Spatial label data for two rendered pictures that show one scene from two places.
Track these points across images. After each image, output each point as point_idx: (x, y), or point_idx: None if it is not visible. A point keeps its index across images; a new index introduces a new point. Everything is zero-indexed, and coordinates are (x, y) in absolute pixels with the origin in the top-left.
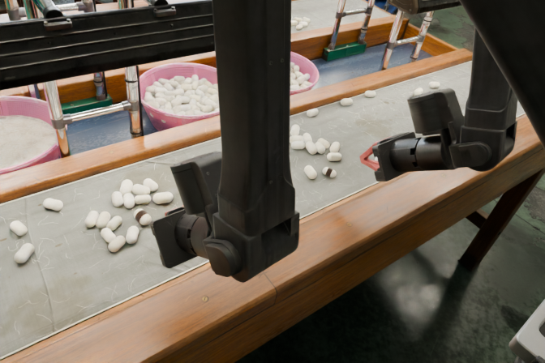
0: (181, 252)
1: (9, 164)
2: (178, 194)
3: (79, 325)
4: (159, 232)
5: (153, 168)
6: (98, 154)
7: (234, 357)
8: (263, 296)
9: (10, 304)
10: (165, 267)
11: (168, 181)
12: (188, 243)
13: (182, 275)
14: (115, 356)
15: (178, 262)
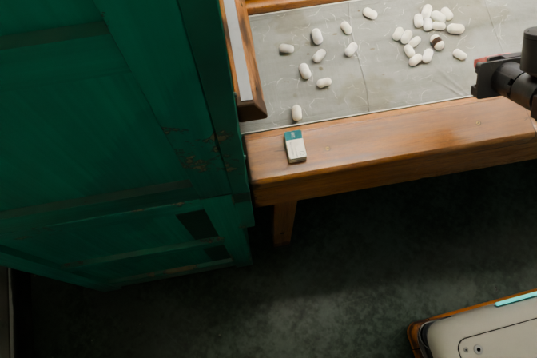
0: (490, 90)
1: None
2: (467, 27)
3: (386, 113)
4: (482, 72)
5: None
6: None
7: (472, 167)
8: (523, 135)
9: (341, 84)
10: (448, 89)
11: (460, 13)
12: (507, 89)
13: (461, 99)
14: (411, 141)
15: (485, 97)
